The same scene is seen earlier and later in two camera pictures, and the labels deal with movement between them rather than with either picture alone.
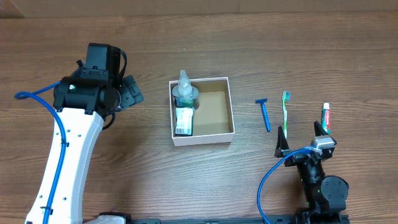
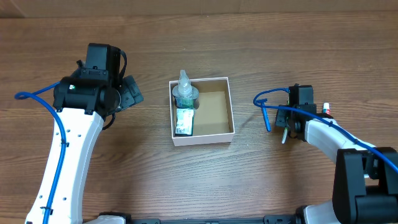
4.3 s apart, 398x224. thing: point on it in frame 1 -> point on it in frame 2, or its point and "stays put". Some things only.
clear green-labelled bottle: x=185 y=94 stays put
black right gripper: x=302 y=156 -> x=282 y=118
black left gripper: x=131 y=92 stays put
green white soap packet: x=183 y=122 stays put
